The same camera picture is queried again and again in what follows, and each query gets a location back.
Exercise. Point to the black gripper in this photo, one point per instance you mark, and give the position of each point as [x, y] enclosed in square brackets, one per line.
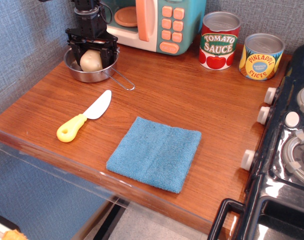
[91, 34]

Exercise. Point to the beige toy potato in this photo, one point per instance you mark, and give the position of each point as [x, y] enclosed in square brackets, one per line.
[91, 61]

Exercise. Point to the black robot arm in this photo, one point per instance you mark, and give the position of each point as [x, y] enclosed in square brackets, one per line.
[85, 3]

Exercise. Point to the blue folded cloth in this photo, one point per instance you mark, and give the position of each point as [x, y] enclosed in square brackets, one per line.
[155, 154]

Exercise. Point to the small steel saucepan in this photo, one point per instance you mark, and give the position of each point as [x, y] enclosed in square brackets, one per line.
[110, 72]

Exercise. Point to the teal toy microwave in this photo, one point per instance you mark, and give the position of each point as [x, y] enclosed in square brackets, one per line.
[161, 26]

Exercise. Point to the tomato sauce can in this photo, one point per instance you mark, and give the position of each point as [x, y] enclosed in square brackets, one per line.
[219, 36]

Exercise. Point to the pineapple slices can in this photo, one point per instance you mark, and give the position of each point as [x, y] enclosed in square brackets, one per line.
[261, 56]

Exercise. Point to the white stove knob middle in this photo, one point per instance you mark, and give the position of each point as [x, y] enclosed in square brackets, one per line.
[263, 114]

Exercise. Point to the white stove knob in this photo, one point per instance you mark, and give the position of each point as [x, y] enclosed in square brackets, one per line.
[247, 159]
[263, 114]
[270, 94]

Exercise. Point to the white stove knob upper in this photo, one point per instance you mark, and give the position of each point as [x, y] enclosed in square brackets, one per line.
[270, 94]

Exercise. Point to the white stove knob lower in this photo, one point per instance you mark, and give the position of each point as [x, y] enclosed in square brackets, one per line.
[247, 159]

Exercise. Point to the orange fuzzy object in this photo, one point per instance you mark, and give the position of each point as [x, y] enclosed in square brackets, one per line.
[13, 235]

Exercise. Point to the white round stove button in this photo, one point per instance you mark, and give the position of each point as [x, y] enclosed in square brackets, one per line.
[292, 119]

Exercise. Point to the grey stove burner front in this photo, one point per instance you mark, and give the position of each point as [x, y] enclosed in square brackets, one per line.
[293, 154]

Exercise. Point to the black toy stove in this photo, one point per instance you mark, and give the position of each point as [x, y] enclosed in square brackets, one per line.
[274, 203]

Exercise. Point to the yellow handled toy knife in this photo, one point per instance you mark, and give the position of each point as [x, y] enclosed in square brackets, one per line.
[68, 131]

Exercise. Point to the black oven door handle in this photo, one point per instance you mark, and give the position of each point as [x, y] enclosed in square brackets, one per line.
[226, 206]

